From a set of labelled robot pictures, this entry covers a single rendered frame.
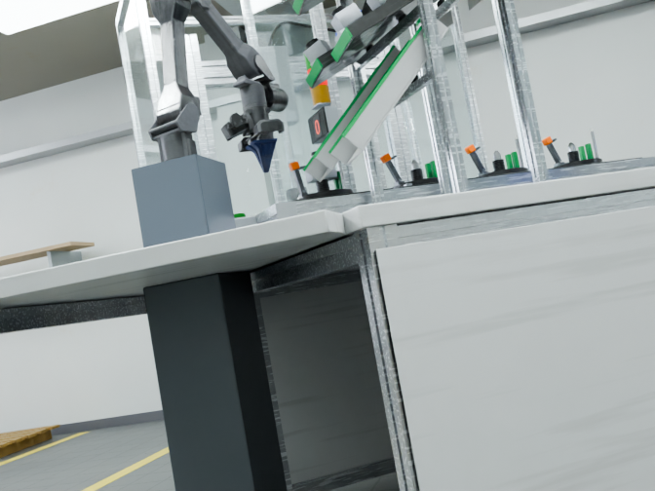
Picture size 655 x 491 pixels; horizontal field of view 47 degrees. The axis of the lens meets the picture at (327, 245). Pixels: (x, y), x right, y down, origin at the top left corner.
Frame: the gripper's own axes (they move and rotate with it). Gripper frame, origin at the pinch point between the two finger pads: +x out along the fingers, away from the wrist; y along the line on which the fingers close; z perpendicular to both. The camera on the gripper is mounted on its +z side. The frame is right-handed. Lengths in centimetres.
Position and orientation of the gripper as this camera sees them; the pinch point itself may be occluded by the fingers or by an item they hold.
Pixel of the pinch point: (263, 158)
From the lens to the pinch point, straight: 175.0
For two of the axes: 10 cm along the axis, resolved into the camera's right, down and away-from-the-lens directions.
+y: 3.5, -1.3, -9.3
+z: -9.2, 1.4, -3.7
